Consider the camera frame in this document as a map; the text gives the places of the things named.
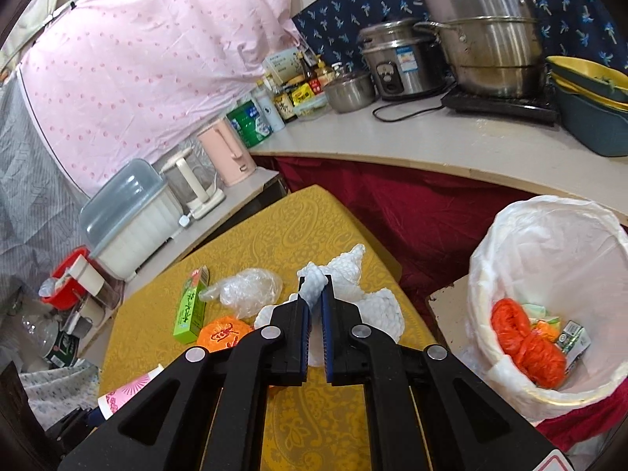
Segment yellow paisley tablecloth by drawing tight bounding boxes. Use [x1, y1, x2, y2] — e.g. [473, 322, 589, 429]
[97, 184, 438, 471]

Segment pink dotted curtain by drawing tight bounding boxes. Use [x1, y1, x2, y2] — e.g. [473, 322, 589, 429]
[21, 0, 298, 195]

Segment yellow label jar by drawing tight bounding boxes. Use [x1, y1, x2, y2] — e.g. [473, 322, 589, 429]
[287, 75, 315, 106]

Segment green yellow snack wrapper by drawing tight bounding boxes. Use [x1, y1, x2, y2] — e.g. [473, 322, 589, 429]
[522, 303, 562, 343]

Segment white dish rack with lid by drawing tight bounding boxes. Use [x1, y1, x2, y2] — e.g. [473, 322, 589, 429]
[79, 159, 184, 281]

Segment green tin can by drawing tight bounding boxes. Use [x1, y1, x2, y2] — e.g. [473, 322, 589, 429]
[227, 100, 272, 149]

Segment dark soy sauce bottle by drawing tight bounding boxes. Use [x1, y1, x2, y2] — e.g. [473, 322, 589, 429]
[264, 73, 297, 123]

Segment white bottle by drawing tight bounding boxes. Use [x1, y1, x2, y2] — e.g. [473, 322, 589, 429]
[252, 80, 285, 133]

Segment green white milk carton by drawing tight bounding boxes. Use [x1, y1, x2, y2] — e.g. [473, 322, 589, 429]
[556, 320, 591, 374]

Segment steel rice cooker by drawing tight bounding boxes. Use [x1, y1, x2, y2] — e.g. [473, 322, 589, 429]
[358, 18, 448, 102]

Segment black induction cooktop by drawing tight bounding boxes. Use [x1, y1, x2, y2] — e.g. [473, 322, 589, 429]
[441, 85, 559, 126]

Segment small steel pot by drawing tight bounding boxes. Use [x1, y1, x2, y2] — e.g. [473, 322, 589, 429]
[323, 71, 378, 114]

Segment red plastic basin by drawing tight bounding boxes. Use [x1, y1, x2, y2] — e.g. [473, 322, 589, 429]
[39, 246, 88, 312]

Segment white glass electric kettle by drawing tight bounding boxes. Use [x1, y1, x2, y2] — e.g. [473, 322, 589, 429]
[159, 147, 226, 220]

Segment navy floral backsplash cloth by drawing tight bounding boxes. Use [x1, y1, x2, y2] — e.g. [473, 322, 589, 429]
[293, 0, 627, 73]

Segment white paper towel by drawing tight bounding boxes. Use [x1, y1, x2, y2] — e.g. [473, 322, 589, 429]
[253, 242, 407, 369]

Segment pink electric kettle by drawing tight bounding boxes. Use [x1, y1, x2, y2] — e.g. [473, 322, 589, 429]
[197, 118, 257, 187]

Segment white box on shelf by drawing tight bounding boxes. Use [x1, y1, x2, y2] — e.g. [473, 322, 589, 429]
[263, 47, 302, 85]

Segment large steel steamer pot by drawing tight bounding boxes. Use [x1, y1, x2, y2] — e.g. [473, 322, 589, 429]
[414, 0, 543, 98]

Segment white lined trash bin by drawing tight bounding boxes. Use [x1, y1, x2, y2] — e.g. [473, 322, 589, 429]
[466, 196, 627, 423]

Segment clear food container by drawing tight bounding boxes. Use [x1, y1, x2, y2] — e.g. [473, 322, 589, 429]
[294, 93, 331, 121]

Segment glass jar dark label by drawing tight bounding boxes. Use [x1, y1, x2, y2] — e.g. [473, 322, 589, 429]
[21, 314, 80, 369]

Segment red plastic bag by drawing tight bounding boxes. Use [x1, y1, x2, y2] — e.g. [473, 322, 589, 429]
[491, 298, 567, 389]

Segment green toothpaste box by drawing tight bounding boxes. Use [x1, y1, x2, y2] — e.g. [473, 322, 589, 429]
[172, 266, 210, 345]

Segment orange printed plastic bag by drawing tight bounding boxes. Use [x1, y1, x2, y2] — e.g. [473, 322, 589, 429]
[196, 316, 252, 353]

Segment clear plastic bag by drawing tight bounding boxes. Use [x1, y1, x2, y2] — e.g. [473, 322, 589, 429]
[200, 268, 283, 319]

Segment floral white cloth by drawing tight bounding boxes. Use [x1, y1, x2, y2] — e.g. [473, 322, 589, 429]
[19, 360, 99, 429]

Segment blue yellow stacked basins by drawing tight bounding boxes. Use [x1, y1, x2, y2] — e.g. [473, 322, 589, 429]
[546, 55, 627, 157]

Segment black power cable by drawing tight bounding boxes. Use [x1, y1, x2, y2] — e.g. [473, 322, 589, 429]
[370, 80, 460, 124]

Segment white cup stack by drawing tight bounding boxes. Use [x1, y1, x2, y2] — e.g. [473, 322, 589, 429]
[68, 255, 105, 297]

